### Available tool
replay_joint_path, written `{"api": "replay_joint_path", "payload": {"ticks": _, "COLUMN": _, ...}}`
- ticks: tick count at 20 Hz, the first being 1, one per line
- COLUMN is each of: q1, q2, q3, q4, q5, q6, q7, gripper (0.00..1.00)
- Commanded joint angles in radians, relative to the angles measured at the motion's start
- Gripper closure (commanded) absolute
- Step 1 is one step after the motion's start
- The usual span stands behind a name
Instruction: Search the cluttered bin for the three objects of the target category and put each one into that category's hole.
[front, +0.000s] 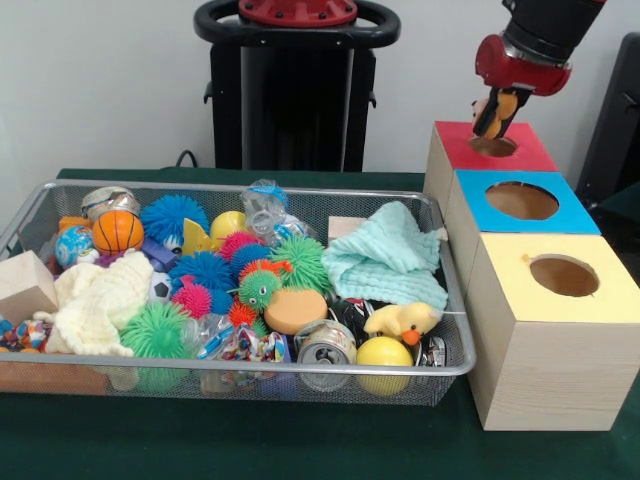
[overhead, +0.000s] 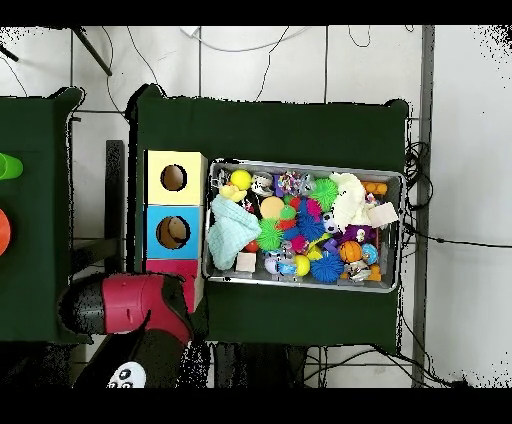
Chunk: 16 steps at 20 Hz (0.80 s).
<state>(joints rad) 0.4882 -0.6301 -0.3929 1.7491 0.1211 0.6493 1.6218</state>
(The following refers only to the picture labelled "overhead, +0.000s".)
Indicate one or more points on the yellow rubber duck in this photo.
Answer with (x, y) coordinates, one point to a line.
(233, 193)

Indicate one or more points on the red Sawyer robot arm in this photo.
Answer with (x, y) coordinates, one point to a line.
(136, 304)

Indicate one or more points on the wooden box with three holes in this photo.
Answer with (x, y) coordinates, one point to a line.
(192, 232)

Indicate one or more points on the clear mesh bin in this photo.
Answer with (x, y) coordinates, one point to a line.
(389, 268)

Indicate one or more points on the orange foam disc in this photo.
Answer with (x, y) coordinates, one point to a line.
(272, 208)

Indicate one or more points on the silver soda can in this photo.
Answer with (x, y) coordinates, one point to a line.
(262, 185)

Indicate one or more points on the mint green cloth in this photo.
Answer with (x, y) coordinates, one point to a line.
(232, 228)

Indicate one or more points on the yellow ball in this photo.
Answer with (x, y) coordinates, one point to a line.
(241, 178)

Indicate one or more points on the green spiky ball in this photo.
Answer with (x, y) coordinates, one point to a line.
(324, 194)

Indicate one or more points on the dark green table cloth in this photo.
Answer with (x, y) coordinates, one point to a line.
(40, 200)
(280, 128)

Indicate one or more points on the blue spiky ball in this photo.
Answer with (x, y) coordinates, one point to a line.
(327, 268)

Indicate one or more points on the cream knitted cloth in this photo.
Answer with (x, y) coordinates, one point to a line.
(350, 204)

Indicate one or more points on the orange toy basketball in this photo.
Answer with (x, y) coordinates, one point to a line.
(350, 252)

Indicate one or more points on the plain wooden block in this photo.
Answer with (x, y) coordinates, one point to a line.
(382, 215)

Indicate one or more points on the black tripod leg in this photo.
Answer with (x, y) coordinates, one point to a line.
(92, 50)

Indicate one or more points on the green cup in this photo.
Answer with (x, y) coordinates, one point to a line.
(8, 166)

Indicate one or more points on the orange round object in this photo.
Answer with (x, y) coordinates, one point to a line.
(4, 232)

